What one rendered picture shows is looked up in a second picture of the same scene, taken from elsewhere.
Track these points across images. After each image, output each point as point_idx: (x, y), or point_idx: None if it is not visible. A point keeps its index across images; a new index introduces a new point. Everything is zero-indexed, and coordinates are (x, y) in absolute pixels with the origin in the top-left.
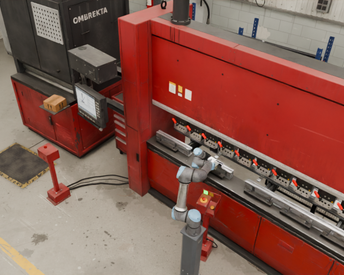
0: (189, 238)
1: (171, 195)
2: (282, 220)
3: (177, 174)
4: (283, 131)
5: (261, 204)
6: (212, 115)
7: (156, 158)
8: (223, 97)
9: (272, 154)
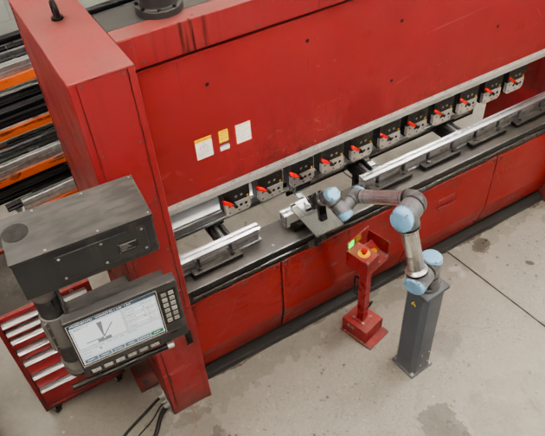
0: (441, 292)
1: (255, 330)
2: (439, 172)
3: (410, 224)
4: (412, 56)
5: (405, 183)
6: (298, 127)
7: (215, 301)
8: (314, 80)
9: (401, 102)
